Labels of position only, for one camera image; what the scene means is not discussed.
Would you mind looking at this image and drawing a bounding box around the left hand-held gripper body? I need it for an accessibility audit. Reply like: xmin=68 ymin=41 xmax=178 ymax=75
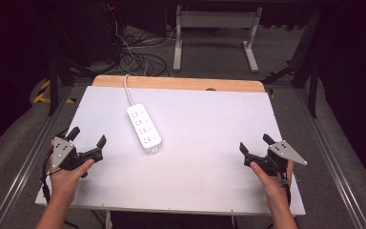
xmin=51 ymin=135 xmax=104 ymax=171

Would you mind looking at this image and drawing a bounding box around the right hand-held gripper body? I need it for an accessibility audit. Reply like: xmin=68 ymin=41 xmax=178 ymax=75
xmin=243 ymin=139 xmax=309 ymax=177

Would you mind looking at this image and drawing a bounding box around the person's left hand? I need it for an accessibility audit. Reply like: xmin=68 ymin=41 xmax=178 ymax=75
xmin=49 ymin=138 xmax=95 ymax=204

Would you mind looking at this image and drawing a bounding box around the person's right hand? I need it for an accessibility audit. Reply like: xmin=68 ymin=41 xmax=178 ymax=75
xmin=249 ymin=159 xmax=295 ymax=212

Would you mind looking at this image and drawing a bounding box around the white board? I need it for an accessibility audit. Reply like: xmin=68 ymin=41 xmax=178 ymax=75
xmin=34 ymin=85 xmax=307 ymax=217

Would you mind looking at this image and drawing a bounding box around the white power strip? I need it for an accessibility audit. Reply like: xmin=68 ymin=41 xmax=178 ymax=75
xmin=126 ymin=103 xmax=163 ymax=155

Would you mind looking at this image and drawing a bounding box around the yellow black hazard tape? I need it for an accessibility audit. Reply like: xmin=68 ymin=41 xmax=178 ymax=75
xmin=32 ymin=78 xmax=77 ymax=105

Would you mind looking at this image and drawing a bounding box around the black metal stand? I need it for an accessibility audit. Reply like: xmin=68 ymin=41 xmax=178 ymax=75
xmin=42 ymin=3 xmax=122 ymax=117
xmin=261 ymin=8 xmax=323 ymax=118

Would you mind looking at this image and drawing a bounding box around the wooden table top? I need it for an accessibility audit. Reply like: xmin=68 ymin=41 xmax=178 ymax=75
xmin=91 ymin=74 xmax=266 ymax=94

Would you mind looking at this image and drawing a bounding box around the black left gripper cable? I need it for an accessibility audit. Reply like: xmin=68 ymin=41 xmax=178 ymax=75
xmin=41 ymin=127 xmax=71 ymax=205

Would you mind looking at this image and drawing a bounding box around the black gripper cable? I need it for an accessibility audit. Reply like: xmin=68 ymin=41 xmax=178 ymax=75
xmin=41 ymin=127 xmax=71 ymax=205
xmin=274 ymin=158 xmax=299 ymax=211

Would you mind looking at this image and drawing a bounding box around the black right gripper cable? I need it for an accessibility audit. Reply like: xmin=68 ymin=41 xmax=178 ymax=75
xmin=274 ymin=158 xmax=299 ymax=211

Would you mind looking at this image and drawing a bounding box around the white power strip cable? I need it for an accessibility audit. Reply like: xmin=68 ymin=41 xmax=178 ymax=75
xmin=123 ymin=73 xmax=136 ymax=107

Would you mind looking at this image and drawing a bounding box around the tangle of black floor cables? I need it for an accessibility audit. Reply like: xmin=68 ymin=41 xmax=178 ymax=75
xmin=101 ymin=2 xmax=230 ymax=77

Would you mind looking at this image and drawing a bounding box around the white metal table frame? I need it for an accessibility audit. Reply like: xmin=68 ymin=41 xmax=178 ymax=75
xmin=173 ymin=4 xmax=264 ymax=73

